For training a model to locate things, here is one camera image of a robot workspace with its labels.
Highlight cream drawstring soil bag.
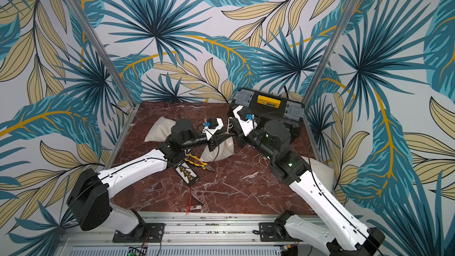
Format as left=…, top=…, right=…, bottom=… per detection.
left=200, top=137, right=235, bottom=162

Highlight black connector board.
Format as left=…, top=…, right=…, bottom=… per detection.
left=174, top=162, right=200, bottom=187

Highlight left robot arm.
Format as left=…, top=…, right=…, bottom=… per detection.
left=67, top=119, right=232, bottom=241

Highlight right aluminium corner post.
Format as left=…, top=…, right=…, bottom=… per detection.
left=301, top=0, right=374, bottom=105

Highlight yellow black pliers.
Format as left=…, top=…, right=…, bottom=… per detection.
left=185, top=154, right=215, bottom=172

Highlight aluminium corner post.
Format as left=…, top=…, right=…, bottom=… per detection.
left=47, top=0, right=137, bottom=107
left=301, top=0, right=374, bottom=105

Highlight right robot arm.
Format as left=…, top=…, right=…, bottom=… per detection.
left=229, top=106, right=385, bottom=256

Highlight left aluminium corner post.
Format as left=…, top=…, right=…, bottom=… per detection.
left=47, top=0, right=137, bottom=107

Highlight cream cloth bag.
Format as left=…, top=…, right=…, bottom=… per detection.
left=302, top=156, right=335, bottom=193
left=145, top=117, right=176, bottom=142

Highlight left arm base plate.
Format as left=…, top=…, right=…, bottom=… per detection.
left=113, top=223, right=165, bottom=243

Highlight black yellow toolbox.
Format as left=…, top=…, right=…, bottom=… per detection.
left=228, top=88, right=304, bottom=142

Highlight red black wire leads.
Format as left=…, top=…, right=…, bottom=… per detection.
left=186, top=186, right=204, bottom=214

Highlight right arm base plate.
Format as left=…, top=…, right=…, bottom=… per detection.
left=255, top=222, right=296, bottom=242

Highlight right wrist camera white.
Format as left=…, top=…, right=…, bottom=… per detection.
left=233, top=105, right=257, bottom=137

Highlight aluminium front rail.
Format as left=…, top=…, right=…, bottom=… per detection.
left=53, top=211, right=363, bottom=256

